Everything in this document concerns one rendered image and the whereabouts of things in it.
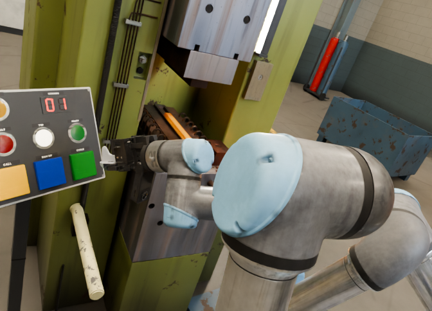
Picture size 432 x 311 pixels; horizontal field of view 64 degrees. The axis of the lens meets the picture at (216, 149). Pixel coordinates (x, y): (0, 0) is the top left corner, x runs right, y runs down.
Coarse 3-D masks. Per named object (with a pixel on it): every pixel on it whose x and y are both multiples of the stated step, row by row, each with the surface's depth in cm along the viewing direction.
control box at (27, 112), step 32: (0, 96) 84; (32, 96) 90; (64, 96) 97; (0, 128) 84; (32, 128) 90; (64, 128) 97; (96, 128) 105; (0, 160) 83; (32, 160) 90; (64, 160) 97; (96, 160) 105; (32, 192) 89
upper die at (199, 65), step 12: (168, 48) 130; (180, 48) 122; (168, 60) 130; (180, 60) 122; (192, 60) 118; (204, 60) 120; (216, 60) 122; (228, 60) 124; (180, 72) 121; (192, 72) 120; (204, 72) 122; (216, 72) 124; (228, 72) 126; (228, 84) 129
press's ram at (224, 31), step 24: (168, 0) 120; (192, 0) 107; (216, 0) 111; (240, 0) 114; (264, 0) 118; (168, 24) 119; (192, 24) 111; (216, 24) 115; (240, 24) 119; (192, 48) 115; (216, 48) 119; (240, 48) 124
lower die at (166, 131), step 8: (160, 104) 168; (152, 112) 158; (160, 112) 159; (176, 112) 167; (144, 120) 150; (160, 120) 153; (168, 120) 153; (152, 128) 146; (160, 128) 146; (168, 128) 148; (184, 128) 153; (168, 136) 141; (176, 136) 143; (192, 136) 147
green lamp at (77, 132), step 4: (72, 128) 98; (76, 128) 100; (80, 128) 101; (72, 132) 98; (76, 132) 99; (80, 132) 100; (84, 132) 102; (72, 136) 98; (76, 136) 99; (80, 136) 100; (76, 140) 100
